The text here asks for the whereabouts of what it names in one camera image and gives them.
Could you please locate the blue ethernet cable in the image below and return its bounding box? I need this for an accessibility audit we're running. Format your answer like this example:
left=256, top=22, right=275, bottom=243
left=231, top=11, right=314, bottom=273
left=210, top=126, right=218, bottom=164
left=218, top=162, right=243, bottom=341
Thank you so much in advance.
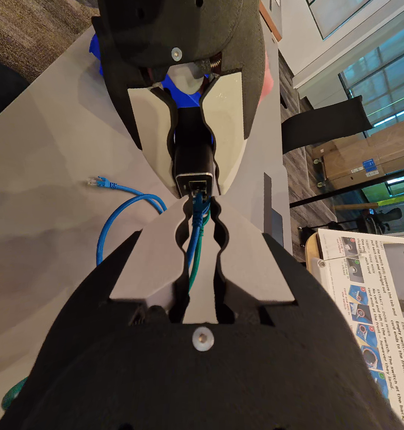
left=86, top=176, right=211, bottom=269

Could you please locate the person's left hand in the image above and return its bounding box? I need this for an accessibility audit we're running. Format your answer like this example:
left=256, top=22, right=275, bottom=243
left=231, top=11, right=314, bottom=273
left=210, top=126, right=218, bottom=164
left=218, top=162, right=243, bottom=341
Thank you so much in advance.
left=257, top=50, right=276, bottom=106

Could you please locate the black chair backrest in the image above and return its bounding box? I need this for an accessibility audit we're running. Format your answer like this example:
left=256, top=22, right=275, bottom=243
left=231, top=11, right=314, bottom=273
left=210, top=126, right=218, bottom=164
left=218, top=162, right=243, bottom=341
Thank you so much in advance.
left=281, top=96, right=374, bottom=155

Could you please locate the printed instruction sheet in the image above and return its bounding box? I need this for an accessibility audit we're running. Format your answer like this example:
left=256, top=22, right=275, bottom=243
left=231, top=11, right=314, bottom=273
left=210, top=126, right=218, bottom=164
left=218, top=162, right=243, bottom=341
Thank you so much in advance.
left=318, top=228, right=404, bottom=422

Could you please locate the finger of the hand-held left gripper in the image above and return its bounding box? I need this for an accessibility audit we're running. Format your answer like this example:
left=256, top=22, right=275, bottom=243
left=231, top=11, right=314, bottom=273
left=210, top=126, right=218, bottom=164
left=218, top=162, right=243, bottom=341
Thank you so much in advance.
left=126, top=86, right=180, bottom=199
left=200, top=70, right=248, bottom=196

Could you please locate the wooden clipboard board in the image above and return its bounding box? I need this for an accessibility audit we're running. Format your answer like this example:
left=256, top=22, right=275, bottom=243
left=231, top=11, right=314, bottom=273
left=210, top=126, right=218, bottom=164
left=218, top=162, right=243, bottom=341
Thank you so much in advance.
left=304, top=232, right=323, bottom=273

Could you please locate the green ethernet cable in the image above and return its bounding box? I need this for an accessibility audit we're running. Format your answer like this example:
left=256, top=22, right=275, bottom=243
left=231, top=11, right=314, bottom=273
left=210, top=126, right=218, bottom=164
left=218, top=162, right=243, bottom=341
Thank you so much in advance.
left=1, top=208, right=211, bottom=412

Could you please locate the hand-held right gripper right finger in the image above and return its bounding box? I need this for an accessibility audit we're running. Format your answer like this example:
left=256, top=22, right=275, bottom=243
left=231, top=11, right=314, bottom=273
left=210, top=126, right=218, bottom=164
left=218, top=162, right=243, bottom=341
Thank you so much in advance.
left=211, top=197, right=296, bottom=314

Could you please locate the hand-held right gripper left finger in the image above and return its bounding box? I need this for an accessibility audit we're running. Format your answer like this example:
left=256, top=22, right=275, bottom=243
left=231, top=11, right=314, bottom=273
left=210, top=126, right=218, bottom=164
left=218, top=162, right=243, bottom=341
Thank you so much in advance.
left=109, top=198, right=193, bottom=312

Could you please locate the black ethernet splitter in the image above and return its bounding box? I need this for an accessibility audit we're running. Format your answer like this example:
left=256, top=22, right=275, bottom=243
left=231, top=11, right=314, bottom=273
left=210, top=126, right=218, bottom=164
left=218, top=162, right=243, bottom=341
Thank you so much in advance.
left=173, top=107, right=217, bottom=199

